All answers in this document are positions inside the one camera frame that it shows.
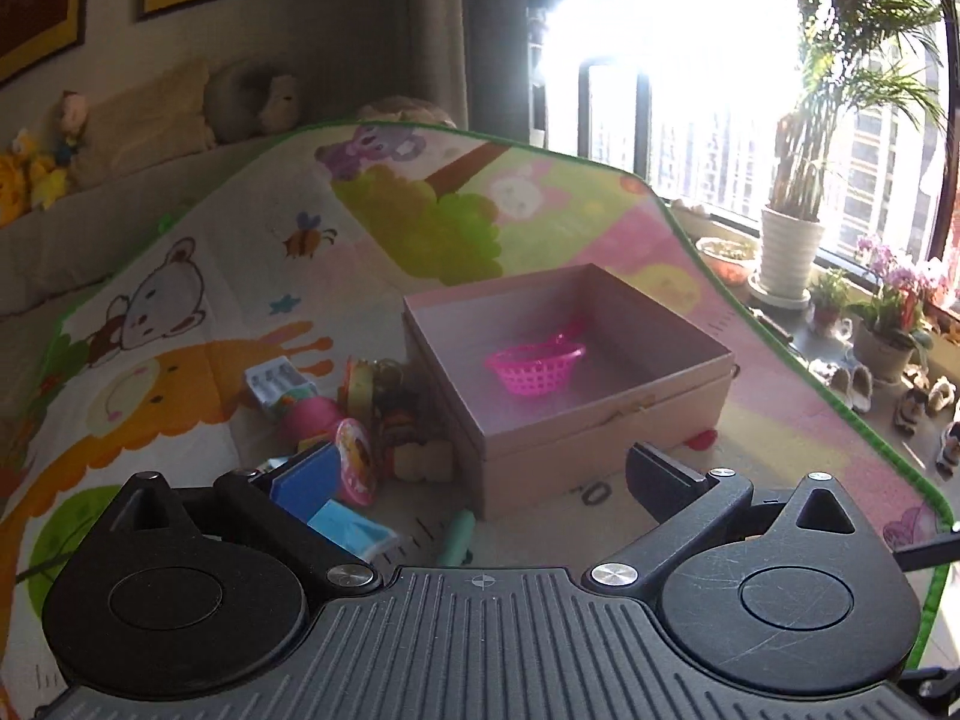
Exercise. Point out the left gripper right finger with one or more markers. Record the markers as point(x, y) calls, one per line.
point(693, 513)

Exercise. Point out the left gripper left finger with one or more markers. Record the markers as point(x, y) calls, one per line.
point(274, 509)

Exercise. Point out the blue sponge block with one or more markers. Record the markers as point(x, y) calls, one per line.
point(352, 531)

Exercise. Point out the white USB battery charger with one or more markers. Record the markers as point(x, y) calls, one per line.
point(277, 384)

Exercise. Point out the wooden doll keychain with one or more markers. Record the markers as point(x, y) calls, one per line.
point(374, 392)

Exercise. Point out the beige peg doll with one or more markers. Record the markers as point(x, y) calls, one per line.
point(432, 462)

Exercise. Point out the pink plastic toy basket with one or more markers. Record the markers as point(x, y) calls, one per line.
point(538, 369)

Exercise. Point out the pink green squishy figure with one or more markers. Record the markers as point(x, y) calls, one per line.
point(310, 419)

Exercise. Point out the pink cardboard box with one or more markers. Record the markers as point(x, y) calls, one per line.
point(648, 376)

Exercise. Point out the teal marker pen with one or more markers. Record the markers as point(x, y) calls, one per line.
point(456, 540)

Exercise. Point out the red plant bowl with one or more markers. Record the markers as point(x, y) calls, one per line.
point(731, 261)

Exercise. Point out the colourful cartoon play mat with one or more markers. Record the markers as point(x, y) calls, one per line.
point(148, 370)

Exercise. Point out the pink orchid pot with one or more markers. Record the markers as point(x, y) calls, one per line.
point(892, 329)

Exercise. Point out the grey sofa bed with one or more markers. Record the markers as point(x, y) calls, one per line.
point(52, 258)

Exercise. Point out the beige pillow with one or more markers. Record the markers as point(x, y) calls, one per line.
point(150, 124)

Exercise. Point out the yellow duck plush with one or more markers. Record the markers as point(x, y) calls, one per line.
point(31, 179)

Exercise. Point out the grey neck pillow plush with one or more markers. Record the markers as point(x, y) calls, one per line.
point(251, 99)

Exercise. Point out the small doll plush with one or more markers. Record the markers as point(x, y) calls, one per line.
point(73, 115)

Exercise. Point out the white pot palm plant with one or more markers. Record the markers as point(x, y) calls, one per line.
point(839, 42)

